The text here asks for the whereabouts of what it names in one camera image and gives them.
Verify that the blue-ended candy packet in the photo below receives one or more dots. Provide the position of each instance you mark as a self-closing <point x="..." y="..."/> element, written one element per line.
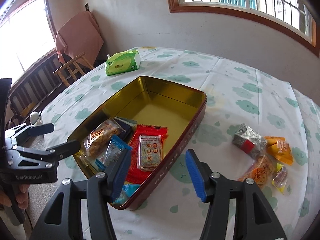
<point x="112" y="152"/>

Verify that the teal snack packet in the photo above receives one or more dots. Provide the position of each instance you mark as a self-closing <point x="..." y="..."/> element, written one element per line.
<point x="127" y="191"/>

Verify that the pink patterned cake packet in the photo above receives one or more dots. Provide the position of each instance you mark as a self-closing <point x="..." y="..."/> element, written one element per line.
<point x="149" y="152"/>

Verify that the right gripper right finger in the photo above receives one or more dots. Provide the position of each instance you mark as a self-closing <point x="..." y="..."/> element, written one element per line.
<point x="212" y="188"/>

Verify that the yellow-edged clear snack packet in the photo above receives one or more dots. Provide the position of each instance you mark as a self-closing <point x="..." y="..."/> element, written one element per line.
<point x="280" y="178"/>

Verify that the person's left hand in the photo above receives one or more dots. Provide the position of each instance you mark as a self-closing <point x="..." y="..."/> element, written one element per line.
<point x="21" y="197"/>

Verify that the maroon gold toffee tin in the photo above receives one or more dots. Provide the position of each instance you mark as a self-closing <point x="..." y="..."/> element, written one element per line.
<point x="152" y="101"/>

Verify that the bright side window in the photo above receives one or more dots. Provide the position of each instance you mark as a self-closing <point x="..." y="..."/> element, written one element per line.
<point x="27" y="34"/>

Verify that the pink cloth covered furniture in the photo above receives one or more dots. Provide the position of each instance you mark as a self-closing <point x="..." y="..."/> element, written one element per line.
<point x="80" y="34"/>

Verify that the clear peanut snack packet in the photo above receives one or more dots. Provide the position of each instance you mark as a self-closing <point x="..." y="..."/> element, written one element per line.
<point x="96" y="142"/>

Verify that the wooden stool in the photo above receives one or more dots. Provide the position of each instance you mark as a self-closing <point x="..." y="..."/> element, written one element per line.
<point x="73" y="67"/>

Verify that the wooden framed window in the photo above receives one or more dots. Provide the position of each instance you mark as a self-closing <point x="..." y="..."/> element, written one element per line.
<point x="290" y="17"/>

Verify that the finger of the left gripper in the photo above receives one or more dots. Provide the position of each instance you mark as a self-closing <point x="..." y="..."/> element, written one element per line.
<point x="19" y="134"/>
<point x="24" y="157"/>

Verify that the green tissue pack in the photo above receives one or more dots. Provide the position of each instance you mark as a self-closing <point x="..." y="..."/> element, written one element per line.
<point x="122" y="62"/>

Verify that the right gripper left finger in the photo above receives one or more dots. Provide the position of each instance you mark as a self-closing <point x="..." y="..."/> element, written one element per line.
<point x="102" y="189"/>

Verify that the dark wooden bench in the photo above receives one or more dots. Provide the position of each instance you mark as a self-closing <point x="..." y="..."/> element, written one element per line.
<point x="37" y="87"/>

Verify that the grey seaweed snack packet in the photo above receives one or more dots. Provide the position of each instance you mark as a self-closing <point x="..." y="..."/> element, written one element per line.
<point x="249" y="141"/>

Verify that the white round object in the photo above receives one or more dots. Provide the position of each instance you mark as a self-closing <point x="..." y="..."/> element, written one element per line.
<point x="35" y="118"/>

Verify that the orange snack packet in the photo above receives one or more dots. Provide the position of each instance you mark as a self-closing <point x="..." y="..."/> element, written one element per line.
<point x="279" y="148"/>

